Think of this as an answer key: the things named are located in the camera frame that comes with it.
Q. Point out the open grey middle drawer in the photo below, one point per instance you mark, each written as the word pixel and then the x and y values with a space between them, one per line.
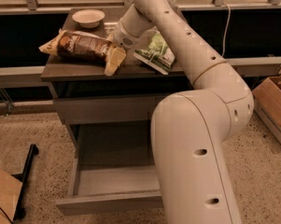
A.
pixel 113 169

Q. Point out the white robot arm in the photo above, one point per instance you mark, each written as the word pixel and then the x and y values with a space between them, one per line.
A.
pixel 188 128

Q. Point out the black stand leg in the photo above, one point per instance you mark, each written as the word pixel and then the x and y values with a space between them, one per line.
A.
pixel 23 178

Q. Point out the green chip bag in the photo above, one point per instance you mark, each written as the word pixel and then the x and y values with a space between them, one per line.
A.
pixel 157 54

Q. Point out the cardboard box right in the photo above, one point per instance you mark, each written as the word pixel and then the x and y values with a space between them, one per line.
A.
pixel 268 104

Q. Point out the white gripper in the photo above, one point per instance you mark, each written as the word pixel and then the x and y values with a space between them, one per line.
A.
pixel 121 37

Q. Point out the brown chip bag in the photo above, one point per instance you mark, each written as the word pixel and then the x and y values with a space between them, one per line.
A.
pixel 77 45

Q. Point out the closed grey top drawer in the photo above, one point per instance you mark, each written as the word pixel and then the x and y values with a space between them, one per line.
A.
pixel 106 109

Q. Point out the grey drawer cabinet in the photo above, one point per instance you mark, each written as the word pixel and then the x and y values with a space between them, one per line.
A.
pixel 77 79

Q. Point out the white paper bowl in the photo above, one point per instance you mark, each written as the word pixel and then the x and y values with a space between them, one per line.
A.
pixel 88 18

